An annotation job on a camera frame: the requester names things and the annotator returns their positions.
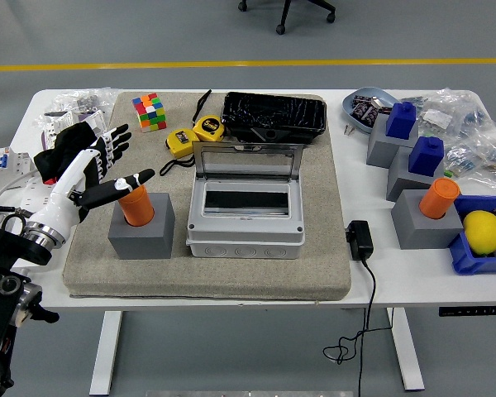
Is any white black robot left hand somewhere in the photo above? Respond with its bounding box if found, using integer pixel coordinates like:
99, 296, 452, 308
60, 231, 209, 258
28, 123, 156, 245

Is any orange cylinder battery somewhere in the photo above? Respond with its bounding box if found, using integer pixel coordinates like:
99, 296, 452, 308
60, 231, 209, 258
115, 184, 155, 227
418, 178, 461, 220

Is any grey block with round hole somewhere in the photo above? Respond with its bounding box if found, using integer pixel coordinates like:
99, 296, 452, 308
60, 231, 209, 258
107, 192, 176, 261

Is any smoked transparent box lid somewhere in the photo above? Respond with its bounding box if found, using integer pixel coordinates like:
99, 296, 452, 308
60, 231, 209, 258
192, 140, 303, 183

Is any black cloth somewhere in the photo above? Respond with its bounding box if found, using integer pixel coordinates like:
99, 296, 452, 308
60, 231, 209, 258
33, 122, 100, 186

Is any white circuit breaker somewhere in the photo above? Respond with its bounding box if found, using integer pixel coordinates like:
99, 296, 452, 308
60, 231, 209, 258
0, 146, 36, 194

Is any white purple packaging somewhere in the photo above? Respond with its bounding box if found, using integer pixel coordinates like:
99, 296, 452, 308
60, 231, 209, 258
35, 109, 108, 151

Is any clear bag of screws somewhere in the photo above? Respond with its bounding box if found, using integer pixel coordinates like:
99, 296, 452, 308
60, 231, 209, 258
51, 87, 119, 115

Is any colourful puzzle cube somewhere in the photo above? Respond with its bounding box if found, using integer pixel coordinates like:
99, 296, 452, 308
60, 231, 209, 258
131, 92, 168, 133

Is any small yellow tape measure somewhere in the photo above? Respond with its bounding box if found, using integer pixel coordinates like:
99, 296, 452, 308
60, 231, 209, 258
159, 128, 203, 177

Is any white table leg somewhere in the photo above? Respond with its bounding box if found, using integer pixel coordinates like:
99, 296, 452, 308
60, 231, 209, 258
386, 308, 425, 392
89, 310, 123, 396

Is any large yellow tape measure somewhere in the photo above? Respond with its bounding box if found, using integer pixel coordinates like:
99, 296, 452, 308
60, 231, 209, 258
191, 88, 227, 146

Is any grey-brown fabric mat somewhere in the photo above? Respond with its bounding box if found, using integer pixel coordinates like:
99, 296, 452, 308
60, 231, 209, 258
61, 91, 352, 301

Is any black plastic tray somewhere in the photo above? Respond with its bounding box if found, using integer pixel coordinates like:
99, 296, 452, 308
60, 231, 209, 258
221, 91, 327, 146

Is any black power adapter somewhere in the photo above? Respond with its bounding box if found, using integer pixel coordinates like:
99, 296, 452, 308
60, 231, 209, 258
345, 220, 374, 262

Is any blue-grey dish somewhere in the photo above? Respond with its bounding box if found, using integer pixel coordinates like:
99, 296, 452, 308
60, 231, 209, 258
341, 86, 400, 134

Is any dark patterned snack packet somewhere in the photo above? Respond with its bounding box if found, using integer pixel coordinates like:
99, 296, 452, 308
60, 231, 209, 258
352, 101, 379, 125

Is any brown silver wrapped bar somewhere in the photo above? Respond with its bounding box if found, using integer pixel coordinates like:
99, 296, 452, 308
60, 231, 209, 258
370, 95, 393, 115

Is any blue block with knob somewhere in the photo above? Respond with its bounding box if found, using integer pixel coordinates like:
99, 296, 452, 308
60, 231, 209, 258
385, 101, 418, 140
408, 136, 445, 176

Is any clear bag of small parts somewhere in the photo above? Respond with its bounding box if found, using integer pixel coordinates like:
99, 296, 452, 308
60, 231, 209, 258
444, 134, 496, 191
400, 88, 496, 140

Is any yellow lemon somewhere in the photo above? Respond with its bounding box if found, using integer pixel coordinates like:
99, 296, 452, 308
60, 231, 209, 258
462, 209, 496, 256

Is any blue plastic bin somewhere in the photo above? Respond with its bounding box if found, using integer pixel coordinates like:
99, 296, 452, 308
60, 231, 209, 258
448, 194, 496, 276

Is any black table control panel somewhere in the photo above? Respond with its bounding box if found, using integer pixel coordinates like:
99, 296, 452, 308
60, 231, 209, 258
438, 305, 496, 318

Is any grey-white power cable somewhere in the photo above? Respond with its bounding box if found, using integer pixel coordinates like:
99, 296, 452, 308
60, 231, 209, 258
0, 173, 41, 232

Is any grey plastic enclosure box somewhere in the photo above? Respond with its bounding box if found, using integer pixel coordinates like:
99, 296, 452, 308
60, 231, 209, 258
185, 175, 306, 261

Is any black triangular mount bracket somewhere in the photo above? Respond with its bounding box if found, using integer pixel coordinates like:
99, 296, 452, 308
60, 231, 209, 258
250, 127, 291, 144

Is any black adapter cord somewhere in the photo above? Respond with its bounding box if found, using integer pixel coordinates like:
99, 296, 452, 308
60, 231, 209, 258
322, 258, 394, 397

